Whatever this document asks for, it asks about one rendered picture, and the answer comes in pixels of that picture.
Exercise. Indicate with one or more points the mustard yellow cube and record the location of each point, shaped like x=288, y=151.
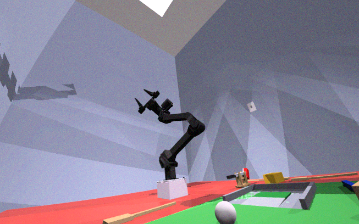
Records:
x=273, y=177

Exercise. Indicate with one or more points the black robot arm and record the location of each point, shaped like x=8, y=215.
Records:
x=196, y=127

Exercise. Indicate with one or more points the white ball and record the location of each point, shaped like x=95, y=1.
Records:
x=225, y=213

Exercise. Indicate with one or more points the green rectangular mat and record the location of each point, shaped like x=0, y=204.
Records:
x=333, y=203

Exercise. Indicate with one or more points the red putter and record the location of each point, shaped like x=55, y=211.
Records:
x=242, y=173

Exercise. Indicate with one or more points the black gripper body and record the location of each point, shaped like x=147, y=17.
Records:
x=142, y=108

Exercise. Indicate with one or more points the blue putter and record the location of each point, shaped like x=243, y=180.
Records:
x=348, y=184

